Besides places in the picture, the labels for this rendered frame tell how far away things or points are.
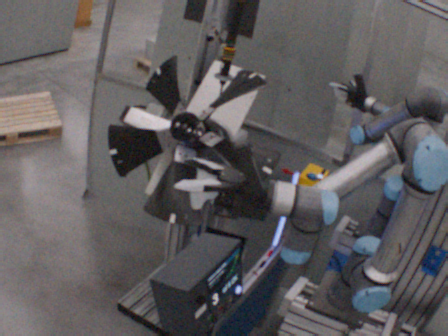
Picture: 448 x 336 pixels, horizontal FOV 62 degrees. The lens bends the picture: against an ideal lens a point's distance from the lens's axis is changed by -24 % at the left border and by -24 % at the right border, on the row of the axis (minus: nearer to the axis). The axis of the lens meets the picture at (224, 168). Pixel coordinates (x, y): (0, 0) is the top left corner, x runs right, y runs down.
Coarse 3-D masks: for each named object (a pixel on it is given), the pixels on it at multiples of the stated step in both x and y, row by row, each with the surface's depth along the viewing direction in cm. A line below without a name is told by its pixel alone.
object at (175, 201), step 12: (168, 168) 177; (180, 168) 179; (192, 168) 181; (168, 180) 176; (180, 180) 178; (156, 192) 174; (168, 192) 175; (180, 192) 177; (156, 204) 173; (168, 204) 174; (180, 204) 176; (156, 216) 173; (168, 216) 174; (180, 216) 175; (192, 216) 177
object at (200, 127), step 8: (184, 112) 179; (176, 120) 180; (184, 120) 179; (192, 120) 179; (200, 120) 180; (176, 128) 179; (192, 128) 177; (200, 128) 177; (208, 128) 187; (176, 136) 177; (184, 136) 177; (192, 136) 176; (200, 136) 179; (192, 144) 180; (200, 144) 186; (200, 152) 186
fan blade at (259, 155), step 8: (216, 144) 176; (224, 144) 179; (232, 144) 180; (216, 152) 174; (224, 152) 175; (232, 152) 175; (256, 152) 179; (264, 152) 179; (272, 152) 180; (224, 160) 172; (232, 160) 173; (256, 160) 175; (264, 160) 176; (232, 168) 170; (240, 168) 171; (272, 168) 173; (264, 176) 170
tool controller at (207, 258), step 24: (216, 240) 118; (240, 240) 117; (168, 264) 107; (192, 264) 107; (216, 264) 107; (240, 264) 119; (168, 288) 99; (192, 288) 98; (216, 288) 108; (168, 312) 103; (192, 312) 99; (216, 312) 110
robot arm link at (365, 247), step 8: (360, 240) 123; (368, 240) 123; (376, 240) 124; (352, 248) 125; (360, 248) 120; (368, 248) 119; (376, 248) 119; (352, 256) 123; (360, 256) 120; (368, 256) 118; (352, 264) 121; (344, 272) 127; (352, 272) 119
